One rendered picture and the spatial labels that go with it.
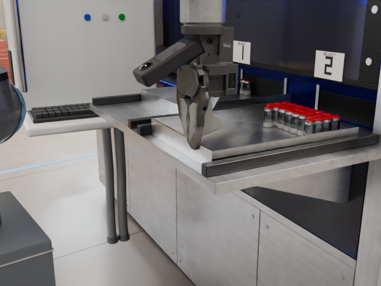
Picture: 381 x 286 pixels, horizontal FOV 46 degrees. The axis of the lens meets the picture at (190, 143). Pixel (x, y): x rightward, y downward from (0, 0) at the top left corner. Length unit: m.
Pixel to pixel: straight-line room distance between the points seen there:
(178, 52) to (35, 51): 0.92
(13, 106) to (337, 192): 0.68
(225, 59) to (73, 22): 0.91
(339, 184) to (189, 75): 0.44
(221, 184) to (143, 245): 1.63
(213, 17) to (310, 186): 0.42
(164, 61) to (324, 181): 0.45
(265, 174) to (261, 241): 0.63
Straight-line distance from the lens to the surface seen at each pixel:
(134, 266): 2.16
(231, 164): 0.75
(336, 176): 1.01
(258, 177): 0.76
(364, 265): 1.09
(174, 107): 1.13
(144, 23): 1.68
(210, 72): 0.75
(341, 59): 1.03
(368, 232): 1.06
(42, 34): 1.60
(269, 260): 1.37
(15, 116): 0.90
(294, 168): 0.80
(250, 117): 1.10
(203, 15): 0.73
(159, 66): 0.72
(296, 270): 1.28
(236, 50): 1.34
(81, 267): 2.20
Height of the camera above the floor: 1.15
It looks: 17 degrees down
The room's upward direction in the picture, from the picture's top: straight up
